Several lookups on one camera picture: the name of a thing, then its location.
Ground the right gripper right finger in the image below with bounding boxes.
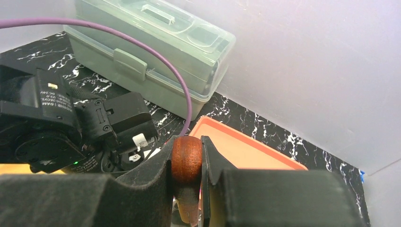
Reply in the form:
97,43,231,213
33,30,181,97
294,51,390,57
201,136,366,227

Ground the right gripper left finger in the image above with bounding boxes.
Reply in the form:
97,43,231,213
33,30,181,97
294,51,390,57
0,139,174,227

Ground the orange-red plastic tray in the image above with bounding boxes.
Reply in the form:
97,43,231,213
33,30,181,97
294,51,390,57
190,116,307,170

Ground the metal scraper orange handle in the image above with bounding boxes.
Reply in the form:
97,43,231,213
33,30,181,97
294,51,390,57
171,136,202,227

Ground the yellow plastic tray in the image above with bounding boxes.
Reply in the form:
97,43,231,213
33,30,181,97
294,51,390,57
0,163,65,175

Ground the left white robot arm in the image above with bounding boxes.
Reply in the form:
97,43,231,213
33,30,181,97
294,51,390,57
0,64,158,176

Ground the green plastic storage box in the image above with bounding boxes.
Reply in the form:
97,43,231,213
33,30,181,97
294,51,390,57
64,0,236,120

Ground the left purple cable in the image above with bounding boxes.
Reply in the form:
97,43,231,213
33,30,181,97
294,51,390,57
0,17,193,137

